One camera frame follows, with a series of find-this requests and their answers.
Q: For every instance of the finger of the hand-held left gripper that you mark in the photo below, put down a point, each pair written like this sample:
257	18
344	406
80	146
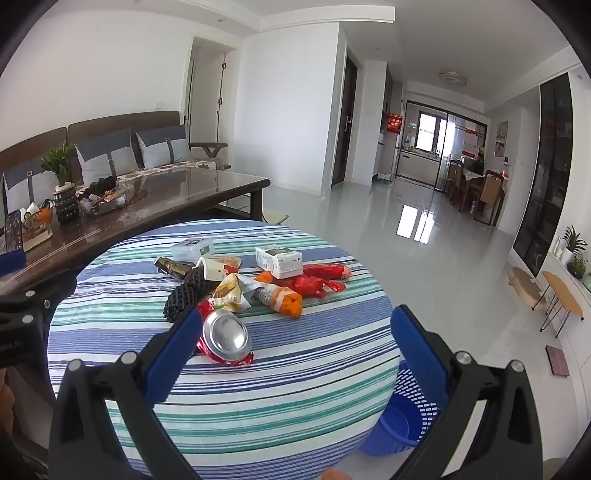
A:
41	300
11	264

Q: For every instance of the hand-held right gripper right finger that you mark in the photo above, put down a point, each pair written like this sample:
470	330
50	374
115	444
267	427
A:
420	350

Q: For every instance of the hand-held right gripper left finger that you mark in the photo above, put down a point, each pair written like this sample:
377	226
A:
175	355

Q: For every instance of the crushed red aluminium can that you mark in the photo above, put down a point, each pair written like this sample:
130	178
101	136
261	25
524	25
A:
226	332

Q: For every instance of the black foam fruit net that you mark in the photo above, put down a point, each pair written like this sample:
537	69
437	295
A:
184	295

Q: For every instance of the yellow snack wrapper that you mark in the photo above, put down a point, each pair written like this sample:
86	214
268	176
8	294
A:
228	295

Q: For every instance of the blue plastic waste basket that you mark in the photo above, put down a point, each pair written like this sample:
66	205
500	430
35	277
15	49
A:
392	429

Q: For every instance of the gold black wrapper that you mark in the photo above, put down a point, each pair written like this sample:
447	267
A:
171	266

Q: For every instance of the beige food packet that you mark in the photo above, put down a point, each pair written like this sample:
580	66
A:
217	267

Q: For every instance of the clear plastic box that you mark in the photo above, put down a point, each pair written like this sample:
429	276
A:
189	249

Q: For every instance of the orange snack bag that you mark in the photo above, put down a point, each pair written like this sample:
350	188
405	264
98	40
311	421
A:
281	300

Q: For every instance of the red sausage packet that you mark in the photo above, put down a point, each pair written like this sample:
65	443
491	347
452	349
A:
328	271

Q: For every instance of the red plastic bag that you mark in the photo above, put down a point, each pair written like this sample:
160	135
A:
307	284

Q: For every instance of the white milk carton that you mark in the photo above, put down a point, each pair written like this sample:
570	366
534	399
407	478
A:
281	263

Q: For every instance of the person's right hand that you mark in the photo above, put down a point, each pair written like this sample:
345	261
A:
338	475

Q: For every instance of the smartphone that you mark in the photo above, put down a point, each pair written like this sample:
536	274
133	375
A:
14	230

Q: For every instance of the small basket with orange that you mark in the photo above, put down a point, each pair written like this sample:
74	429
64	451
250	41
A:
39	221

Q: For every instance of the potted plant in black vase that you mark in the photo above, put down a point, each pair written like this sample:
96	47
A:
63	203

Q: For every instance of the grey white pillow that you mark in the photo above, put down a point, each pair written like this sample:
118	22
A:
104	157
27	184
161	147

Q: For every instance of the striped tablecloth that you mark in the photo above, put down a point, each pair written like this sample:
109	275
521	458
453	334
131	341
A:
277	369

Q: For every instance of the glass snack tray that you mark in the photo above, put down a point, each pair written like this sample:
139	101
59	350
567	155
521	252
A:
108	196

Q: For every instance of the round wooden low stool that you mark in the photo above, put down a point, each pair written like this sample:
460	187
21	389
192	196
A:
526	286

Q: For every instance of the red floor scale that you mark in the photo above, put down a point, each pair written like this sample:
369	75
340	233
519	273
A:
557	361

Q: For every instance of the oval wooden side table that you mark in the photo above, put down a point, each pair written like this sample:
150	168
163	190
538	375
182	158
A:
561	290

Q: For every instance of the dark wooden coffee table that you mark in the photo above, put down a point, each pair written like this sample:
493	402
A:
184	194

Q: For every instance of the wooden dining chair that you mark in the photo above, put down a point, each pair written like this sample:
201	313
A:
489	194
455	182

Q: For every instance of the small green potted plant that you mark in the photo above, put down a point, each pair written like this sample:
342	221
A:
577	268

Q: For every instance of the green white box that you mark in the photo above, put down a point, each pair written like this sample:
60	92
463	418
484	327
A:
385	177

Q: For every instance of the brown sofa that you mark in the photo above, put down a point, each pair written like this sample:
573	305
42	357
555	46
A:
115	120

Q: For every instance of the dining table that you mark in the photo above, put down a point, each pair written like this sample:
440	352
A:
473	175

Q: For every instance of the potted plant in white pot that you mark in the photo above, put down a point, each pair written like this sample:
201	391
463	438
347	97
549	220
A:
572	244

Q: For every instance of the dark glass cabinet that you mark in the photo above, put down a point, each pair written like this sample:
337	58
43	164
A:
545	175

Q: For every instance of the dark wooden door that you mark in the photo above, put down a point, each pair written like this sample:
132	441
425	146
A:
345	124

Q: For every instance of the white door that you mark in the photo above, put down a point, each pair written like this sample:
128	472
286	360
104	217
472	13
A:
207	92

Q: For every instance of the round ceiling lamp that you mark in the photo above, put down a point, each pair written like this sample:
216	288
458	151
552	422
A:
452	78

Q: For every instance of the wall picture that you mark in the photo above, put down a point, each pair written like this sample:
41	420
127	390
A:
501	138

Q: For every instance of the red wall hanging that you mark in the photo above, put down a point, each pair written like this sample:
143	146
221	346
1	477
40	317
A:
393	123

